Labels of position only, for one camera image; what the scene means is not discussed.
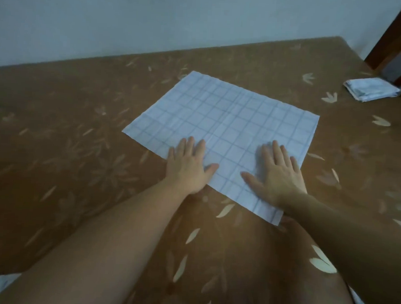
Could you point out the person's left hand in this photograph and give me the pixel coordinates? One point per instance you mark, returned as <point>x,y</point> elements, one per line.
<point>185,171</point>

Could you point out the person's right hand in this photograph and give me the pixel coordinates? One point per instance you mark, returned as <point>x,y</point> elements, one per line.
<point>279,184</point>

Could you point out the person's left thumb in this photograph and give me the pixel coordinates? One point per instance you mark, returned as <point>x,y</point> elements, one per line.
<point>211,172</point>

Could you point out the person's right middle finger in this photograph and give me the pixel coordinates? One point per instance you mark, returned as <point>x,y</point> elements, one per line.
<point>277,153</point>

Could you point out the person's left little finger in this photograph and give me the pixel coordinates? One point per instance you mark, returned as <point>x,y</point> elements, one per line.
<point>171,154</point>

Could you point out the person's right little finger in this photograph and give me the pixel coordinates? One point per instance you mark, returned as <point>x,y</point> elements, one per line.
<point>294,164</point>

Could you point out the person's right thumb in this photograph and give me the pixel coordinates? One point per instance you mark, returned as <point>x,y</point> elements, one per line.
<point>251,181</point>

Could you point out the person's left middle finger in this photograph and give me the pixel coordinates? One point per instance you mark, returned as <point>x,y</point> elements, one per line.
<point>190,147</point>

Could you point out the white blue checkered cloth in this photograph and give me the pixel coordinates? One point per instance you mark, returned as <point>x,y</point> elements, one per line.
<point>232,121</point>

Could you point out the person's right forearm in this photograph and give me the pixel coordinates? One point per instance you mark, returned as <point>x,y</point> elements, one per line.
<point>356,252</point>

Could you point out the person's left forearm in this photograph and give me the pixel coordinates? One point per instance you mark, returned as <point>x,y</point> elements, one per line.
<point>108,246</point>

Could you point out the brown floral bed sheet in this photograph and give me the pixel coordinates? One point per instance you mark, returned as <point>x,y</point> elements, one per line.
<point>70,133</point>

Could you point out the folded white checkered cloth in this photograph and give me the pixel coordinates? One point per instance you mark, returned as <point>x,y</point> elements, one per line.
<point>371,89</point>

